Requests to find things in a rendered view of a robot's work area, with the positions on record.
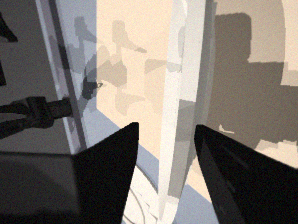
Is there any beige flat mat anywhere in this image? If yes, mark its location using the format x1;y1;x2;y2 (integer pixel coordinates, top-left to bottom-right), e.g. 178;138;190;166
97;0;298;168

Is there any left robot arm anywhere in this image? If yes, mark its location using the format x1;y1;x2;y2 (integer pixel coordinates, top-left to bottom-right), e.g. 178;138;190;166
10;97;74;129

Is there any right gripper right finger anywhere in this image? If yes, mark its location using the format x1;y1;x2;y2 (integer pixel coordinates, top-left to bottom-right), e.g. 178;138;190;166
194;124;298;224

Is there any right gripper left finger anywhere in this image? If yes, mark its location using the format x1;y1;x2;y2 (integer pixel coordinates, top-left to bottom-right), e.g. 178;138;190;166
0;122;139;224

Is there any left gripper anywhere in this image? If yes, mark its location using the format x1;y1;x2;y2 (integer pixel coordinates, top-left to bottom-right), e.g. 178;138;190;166
0;12;34;140

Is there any white round platter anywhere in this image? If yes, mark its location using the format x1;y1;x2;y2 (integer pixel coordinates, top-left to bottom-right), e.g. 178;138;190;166
123;164;163;224
158;0;217;224

